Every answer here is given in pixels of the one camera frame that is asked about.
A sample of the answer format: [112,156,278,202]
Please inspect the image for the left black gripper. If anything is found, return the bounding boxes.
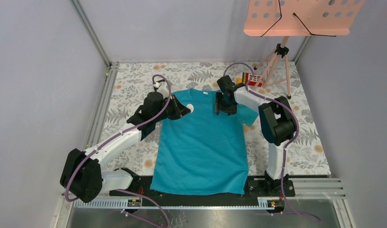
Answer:
[154,94,191,123]

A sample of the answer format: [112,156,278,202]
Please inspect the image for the blue round brooch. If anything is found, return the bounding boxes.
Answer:
[186,104,194,113]

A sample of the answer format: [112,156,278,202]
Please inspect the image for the teal t-shirt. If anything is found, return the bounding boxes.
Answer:
[151,89,258,195]

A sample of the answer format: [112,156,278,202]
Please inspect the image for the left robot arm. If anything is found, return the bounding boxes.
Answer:
[60,92,193,203]

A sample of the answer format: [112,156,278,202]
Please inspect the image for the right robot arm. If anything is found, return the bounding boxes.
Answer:
[216,75,298,196]

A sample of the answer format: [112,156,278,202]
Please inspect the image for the red toy block house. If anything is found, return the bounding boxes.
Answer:
[236,72,263,87]

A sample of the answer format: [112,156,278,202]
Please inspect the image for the floral table mat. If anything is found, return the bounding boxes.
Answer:
[101,62,331,176]

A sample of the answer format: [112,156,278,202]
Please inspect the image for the pink music stand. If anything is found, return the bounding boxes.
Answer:
[244,0,365,87]

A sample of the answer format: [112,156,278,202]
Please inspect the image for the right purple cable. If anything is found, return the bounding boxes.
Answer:
[223,62,323,225]

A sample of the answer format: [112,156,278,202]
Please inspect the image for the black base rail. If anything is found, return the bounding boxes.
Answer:
[128,176,281,207]

